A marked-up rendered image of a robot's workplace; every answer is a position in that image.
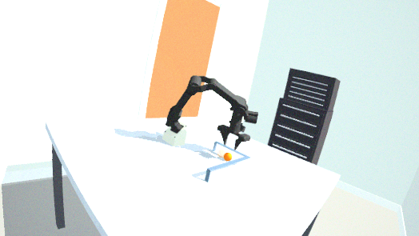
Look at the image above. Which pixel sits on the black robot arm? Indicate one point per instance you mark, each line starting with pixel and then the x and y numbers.
pixel 238 103

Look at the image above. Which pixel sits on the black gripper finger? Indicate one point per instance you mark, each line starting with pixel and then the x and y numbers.
pixel 237 142
pixel 225 137

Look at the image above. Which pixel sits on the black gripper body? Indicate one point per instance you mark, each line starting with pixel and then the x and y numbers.
pixel 234 128

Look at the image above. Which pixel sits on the clear low walls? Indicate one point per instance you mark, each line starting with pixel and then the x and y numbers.
pixel 226 170

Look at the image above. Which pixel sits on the light blue l-shaped wall top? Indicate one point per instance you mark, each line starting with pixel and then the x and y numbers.
pixel 225 164

